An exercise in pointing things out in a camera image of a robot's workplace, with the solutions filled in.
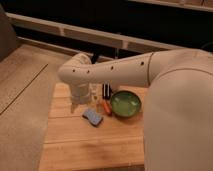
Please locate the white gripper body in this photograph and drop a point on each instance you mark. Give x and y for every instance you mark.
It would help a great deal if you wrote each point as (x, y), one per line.
(80, 94)

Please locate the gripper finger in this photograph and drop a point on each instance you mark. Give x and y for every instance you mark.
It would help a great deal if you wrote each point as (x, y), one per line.
(72, 108)

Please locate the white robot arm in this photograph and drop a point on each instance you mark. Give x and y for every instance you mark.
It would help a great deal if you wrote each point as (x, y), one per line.
(178, 107)

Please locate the clear glass bottle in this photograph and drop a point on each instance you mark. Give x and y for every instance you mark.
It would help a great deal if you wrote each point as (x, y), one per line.
(95, 97)

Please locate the blue sponge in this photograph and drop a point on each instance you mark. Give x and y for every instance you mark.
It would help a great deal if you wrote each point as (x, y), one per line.
(92, 116)

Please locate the black rectangular object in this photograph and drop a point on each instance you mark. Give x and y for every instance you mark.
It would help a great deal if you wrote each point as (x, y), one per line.
(106, 91)

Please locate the orange carrot toy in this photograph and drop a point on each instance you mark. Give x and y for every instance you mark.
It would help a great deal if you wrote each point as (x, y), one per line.
(106, 107)

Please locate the wooden table board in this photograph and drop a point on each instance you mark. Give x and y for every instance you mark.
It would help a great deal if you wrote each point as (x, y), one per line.
(73, 144)

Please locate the green bowl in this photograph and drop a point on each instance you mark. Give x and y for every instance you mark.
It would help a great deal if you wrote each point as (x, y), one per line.
(125, 104)

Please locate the white wall shelf rail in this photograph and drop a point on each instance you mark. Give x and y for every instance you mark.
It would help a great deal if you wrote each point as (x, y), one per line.
(89, 35)

